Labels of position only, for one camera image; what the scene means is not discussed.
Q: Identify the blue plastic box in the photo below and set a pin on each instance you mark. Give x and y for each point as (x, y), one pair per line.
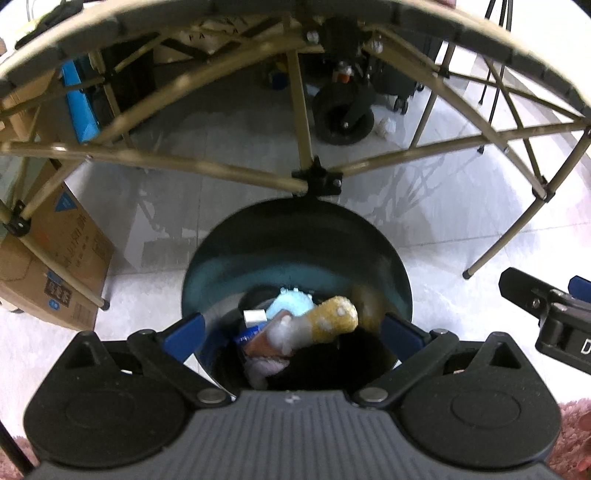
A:
(81, 106)

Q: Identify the black round trash bin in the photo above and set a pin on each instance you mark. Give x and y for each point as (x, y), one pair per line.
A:
(295, 230)

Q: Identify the black stand leg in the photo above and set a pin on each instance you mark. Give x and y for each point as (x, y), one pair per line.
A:
(11, 445)

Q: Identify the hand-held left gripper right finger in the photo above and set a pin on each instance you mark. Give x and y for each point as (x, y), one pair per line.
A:
(401, 334)

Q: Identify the black wheeled cart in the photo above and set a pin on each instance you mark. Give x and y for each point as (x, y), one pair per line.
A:
(341, 120)

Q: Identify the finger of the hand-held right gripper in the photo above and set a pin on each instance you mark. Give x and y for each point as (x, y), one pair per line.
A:
(526, 290)
(581, 288)

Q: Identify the orange drink can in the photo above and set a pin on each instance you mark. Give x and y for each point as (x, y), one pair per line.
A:
(345, 73)

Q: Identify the large printed cardboard box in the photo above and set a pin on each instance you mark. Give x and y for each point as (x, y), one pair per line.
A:
(69, 258)

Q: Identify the black tripod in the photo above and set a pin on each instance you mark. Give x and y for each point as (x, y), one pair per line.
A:
(508, 16)

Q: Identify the tan folding table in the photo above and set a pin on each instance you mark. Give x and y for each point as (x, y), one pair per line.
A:
(184, 165)

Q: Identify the crumpled white paper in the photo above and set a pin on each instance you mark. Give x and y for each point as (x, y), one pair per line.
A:
(386, 128)

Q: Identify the orange brown packet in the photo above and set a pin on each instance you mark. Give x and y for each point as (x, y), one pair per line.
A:
(268, 339)

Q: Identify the light blue plush toy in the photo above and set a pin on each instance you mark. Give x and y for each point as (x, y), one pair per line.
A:
(291, 302)

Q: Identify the black suitcase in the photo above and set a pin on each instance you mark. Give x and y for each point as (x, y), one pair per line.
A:
(397, 78)

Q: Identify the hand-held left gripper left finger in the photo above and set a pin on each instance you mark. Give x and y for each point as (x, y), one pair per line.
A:
(184, 334)

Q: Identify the pale pink fluffy sock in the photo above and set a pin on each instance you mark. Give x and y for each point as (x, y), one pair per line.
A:
(265, 369)

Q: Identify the yellow plush toy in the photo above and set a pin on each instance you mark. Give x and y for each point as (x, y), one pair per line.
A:
(332, 318)

